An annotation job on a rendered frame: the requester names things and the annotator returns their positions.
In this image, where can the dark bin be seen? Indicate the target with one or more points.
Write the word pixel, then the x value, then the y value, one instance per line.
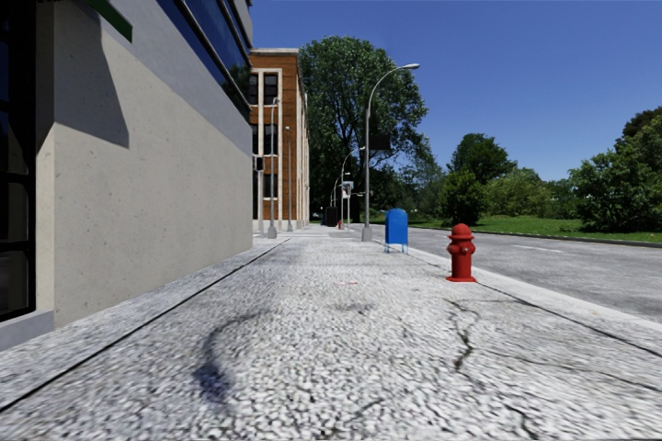
pixel 331 216

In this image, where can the grey street lamp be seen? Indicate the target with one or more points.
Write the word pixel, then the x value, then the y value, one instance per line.
pixel 367 165
pixel 342 187

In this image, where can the blue letter box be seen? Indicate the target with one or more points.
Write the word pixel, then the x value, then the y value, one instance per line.
pixel 396 227

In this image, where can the tree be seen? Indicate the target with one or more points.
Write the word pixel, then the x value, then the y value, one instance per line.
pixel 347 110

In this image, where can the red brick building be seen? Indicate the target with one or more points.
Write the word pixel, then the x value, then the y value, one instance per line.
pixel 287 110

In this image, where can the red fire hydrant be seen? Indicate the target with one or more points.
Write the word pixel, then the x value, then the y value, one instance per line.
pixel 461 256

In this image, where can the pale concrete building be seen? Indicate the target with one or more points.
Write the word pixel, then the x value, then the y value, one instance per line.
pixel 143 165

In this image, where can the trees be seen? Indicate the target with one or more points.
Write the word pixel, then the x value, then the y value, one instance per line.
pixel 585 187

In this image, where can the sign on a post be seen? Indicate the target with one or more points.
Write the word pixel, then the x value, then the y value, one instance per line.
pixel 347 195

